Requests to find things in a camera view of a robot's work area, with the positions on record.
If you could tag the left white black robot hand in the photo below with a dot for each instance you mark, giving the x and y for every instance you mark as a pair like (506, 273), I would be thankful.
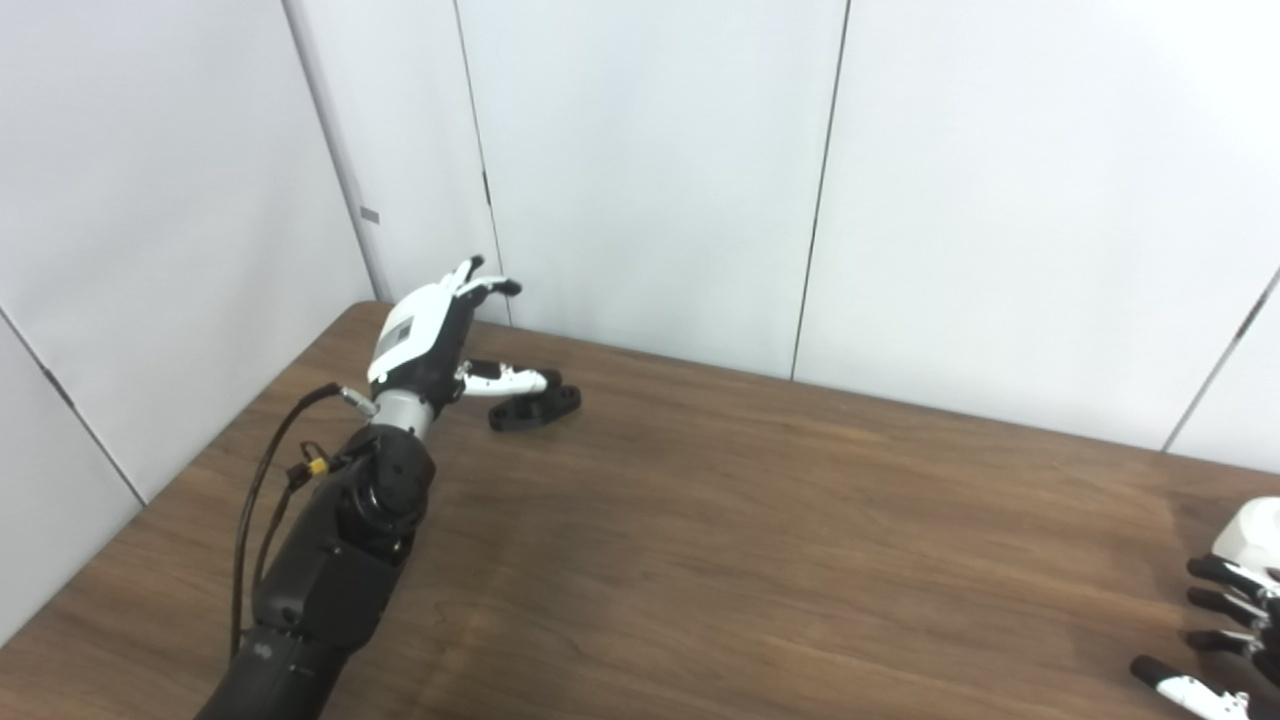
(410, 335)

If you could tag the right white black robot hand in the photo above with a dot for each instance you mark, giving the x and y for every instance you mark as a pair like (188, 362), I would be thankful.
(1195, 692)

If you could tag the black flanged holder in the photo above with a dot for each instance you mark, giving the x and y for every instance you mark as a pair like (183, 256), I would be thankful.
(535, 410)

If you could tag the round white piece with holes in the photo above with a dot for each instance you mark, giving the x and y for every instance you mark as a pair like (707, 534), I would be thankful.
(1255, 535)

